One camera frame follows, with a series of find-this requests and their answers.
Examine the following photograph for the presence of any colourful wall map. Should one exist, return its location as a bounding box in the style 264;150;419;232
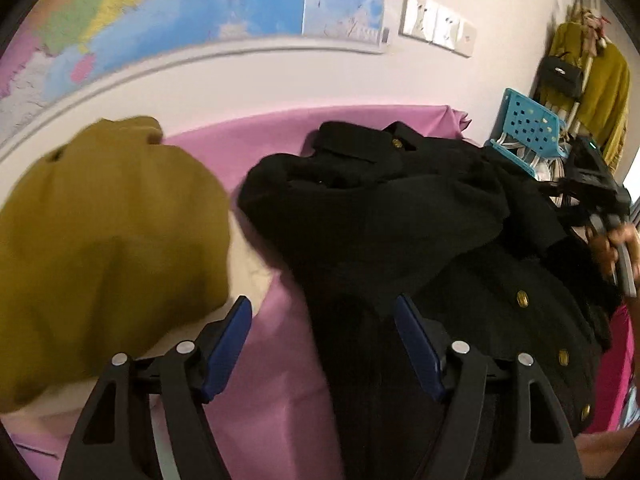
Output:
1;0;384;140

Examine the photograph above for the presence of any white wall socket panel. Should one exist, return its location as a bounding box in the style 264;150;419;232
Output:
399;0;477;58

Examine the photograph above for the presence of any hanging mustard coat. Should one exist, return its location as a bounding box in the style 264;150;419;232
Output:
538;22;631;171

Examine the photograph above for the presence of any person's right hand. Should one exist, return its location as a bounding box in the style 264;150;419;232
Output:
587;223;639;285

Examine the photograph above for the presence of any black handbag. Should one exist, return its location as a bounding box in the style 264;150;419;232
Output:
538;54;585;101

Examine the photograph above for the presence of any pink bed sheet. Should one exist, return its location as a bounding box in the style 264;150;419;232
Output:
8;104;474;480

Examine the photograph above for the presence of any red cloth item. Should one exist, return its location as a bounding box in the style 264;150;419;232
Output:
586;306;634;434

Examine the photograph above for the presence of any blue perforated plastic rack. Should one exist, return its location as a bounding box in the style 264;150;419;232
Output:
486;88;567;182

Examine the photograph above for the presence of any mustard yellow folded garment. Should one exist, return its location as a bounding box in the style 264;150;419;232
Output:
1;116;230;414

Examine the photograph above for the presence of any black coat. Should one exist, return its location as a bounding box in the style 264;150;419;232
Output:
238;122;622;479

